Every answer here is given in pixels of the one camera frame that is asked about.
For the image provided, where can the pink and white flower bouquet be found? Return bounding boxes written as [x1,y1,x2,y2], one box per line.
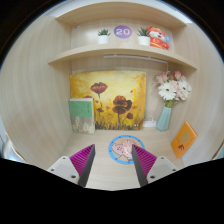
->
[155,70,193,109]

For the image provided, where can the teal faceted vase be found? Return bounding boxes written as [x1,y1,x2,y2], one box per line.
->
[155,105,173,133]

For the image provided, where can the pink computer mouse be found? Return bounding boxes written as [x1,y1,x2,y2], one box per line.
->
[118,139,135,161]

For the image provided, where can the yellow poppy flower painting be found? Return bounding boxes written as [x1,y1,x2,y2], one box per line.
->
[69,70,147,131]

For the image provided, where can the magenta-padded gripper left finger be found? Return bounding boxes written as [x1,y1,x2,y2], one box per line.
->
[46,143,96,188]

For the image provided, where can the round blue-rimmed cartoon mouse pad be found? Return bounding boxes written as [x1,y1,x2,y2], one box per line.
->
[107,134,146,165]

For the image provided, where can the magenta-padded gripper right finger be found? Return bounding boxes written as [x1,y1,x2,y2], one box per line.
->
[130,143,178,188]

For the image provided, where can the white light bar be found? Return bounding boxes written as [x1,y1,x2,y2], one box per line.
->
[103,54,169,65]

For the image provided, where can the green and beige book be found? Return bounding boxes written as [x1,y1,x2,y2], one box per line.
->
[68,97,96,135]

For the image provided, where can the orange book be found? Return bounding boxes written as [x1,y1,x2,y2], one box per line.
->
[170,121,199,159]

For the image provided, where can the wooden wall shelf unit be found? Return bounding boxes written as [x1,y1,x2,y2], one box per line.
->
[47,1,198,71]

